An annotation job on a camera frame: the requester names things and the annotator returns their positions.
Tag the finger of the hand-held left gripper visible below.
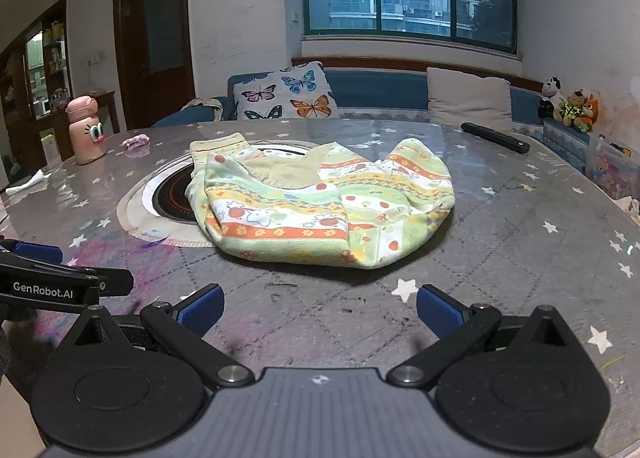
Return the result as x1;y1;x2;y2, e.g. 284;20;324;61
0;238;63;263
0;263;134;311

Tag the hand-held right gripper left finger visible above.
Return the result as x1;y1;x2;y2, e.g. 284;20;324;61
47;284;256;389

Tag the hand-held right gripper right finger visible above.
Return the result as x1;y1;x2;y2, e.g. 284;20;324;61
386;284;598;387

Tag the green printed children's shirt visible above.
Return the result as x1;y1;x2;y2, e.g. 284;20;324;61
185;134;455;269

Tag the white tissue paper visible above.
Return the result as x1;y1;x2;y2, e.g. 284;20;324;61
5;169;48;196

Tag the grey star print tablecloth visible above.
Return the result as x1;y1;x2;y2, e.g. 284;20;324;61
0;118;640;458

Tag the white box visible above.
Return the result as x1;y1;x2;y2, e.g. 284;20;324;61
40;130;61;169

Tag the round built-in induction cooker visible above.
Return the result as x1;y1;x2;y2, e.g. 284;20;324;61
117;140;321;249

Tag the pink cartoon water bottle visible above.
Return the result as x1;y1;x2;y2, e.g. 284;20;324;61
66;96;107;166

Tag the wooden side table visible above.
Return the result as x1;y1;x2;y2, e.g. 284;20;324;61
85;90;121;135

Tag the wooden display cabinet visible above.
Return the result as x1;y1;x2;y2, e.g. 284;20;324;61
0;0;71;189

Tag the black remote control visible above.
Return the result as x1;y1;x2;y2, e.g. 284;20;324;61
460;122;531;155

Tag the cream blanket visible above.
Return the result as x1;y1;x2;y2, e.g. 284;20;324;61
180;98;228;121

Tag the beige pillow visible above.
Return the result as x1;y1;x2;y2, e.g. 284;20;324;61
426;66;514;133

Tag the clear plastic toy box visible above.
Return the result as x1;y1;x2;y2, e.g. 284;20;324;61
585;135;640;201

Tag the blue sofa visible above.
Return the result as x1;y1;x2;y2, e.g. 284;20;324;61
152;58;591;173

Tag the butterfly print pillow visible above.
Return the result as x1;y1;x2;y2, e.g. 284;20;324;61
233;61;341;121

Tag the brown bear plush toy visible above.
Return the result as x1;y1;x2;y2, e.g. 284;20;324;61
562;89;588;129

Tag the dark wooden door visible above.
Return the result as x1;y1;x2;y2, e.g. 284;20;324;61
113;0;196;129

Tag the orange fox plush toy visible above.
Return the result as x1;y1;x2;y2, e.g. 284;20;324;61
580;94;601;133

